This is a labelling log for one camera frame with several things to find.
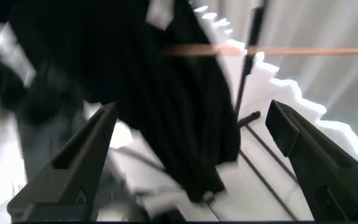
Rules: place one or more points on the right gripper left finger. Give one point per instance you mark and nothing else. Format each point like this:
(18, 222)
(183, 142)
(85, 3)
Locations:
(67, 186)

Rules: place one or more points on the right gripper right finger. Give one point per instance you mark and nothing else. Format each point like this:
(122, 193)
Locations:
(331, 186)

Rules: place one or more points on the black garment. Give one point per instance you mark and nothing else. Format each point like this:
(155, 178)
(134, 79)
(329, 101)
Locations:
(154, 93)

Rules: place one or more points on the pink clothes hanger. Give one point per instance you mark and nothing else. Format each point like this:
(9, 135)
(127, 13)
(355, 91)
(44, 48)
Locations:
(306, 51)

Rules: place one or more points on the black clothes rack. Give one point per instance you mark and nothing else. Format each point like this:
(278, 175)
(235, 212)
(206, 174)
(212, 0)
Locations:
(255, 25)

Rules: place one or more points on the white curtain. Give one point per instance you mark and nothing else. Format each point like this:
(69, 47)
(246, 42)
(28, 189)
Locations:
(322, 25)

